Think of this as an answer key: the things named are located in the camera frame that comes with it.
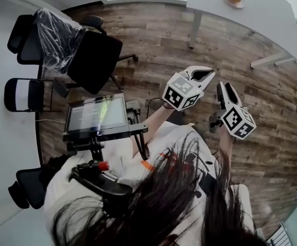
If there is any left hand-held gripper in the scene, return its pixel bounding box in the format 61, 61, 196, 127
163, 65, 214, 112

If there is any thin white cable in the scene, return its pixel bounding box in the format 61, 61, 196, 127
34, 118, 67, 124

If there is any red-capped black connector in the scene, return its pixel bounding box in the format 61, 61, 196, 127
76, 160, 111, 173

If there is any black folding chair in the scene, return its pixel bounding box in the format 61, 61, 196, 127
4, 77, 62, 113

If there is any black mesh chair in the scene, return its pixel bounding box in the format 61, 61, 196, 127
8, 167, 50, 210

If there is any person's right forearm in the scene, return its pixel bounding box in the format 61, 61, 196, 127
219, 127, 238, 170

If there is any person's left forearm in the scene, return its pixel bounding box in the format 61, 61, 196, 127
131, 103, 176, 156

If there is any black plastic-wrapped office chair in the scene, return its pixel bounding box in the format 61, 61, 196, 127
7, 8, 139, 95

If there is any thin black cable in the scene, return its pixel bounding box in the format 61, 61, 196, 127
146, 97, 165, 118

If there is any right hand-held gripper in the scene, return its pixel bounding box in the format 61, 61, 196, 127
209, 80, 257, 140

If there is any black mesh harness strap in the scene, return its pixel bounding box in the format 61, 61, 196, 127
69, 166, 134, 197

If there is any person's white shirt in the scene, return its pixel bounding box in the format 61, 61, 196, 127
43, 120, 257, 246

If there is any black chest-mounted monitor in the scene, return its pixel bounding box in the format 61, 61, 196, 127
62, 93, 149, 142

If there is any grey table with white legs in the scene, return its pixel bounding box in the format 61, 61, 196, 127
186, 0, 297, 69

